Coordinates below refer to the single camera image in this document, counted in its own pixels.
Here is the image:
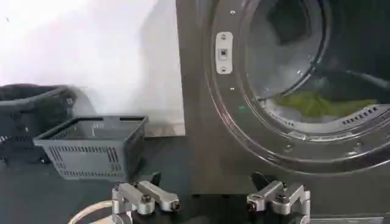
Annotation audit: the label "white door latch plate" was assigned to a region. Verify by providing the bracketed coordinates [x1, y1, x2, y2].
[215, 31, 233, 75]

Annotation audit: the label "pale looped cable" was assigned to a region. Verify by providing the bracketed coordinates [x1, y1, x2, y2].
[67, 200, 114, 224]

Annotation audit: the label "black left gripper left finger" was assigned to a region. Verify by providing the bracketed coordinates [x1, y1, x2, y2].
[111, 170, 181, 224]

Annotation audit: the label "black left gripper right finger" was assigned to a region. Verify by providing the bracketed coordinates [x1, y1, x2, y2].
[246, 172, 311, 224]

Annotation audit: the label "grey dryer with round opening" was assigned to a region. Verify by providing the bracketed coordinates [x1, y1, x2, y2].
[175, 0, 390, 216]

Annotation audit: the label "dark plastic laundry basket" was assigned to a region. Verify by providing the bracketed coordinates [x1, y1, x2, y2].
[0, 84, 77, 164]

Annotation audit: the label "green garment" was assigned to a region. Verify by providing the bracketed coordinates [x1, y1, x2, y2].
[272, 90, 378, 119]

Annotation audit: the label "grey slotted plastic basket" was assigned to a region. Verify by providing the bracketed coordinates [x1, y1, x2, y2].
[32, 115, 149, 181]

